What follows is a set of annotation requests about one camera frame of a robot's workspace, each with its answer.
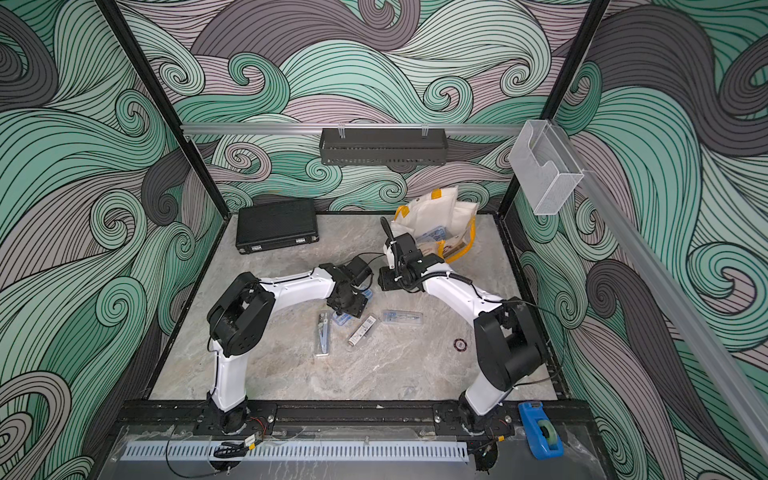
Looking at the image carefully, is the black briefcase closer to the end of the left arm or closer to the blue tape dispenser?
the end of the left arm

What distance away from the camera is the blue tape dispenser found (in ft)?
2.20

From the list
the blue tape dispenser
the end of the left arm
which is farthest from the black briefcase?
the blue tape dispenser

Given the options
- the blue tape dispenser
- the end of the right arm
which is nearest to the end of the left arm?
the end of the right arm

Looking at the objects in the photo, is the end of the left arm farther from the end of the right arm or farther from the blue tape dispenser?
the blue tape dispenser

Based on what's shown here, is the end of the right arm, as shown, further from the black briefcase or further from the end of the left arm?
A: the black briefcase

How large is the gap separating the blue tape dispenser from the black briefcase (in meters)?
0.85

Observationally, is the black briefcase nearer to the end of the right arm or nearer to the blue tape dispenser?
the end of the right arm

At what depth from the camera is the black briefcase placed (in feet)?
3.51

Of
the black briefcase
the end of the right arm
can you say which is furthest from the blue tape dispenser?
the black briefcase

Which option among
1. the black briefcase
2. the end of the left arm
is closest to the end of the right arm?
the end of the left arm
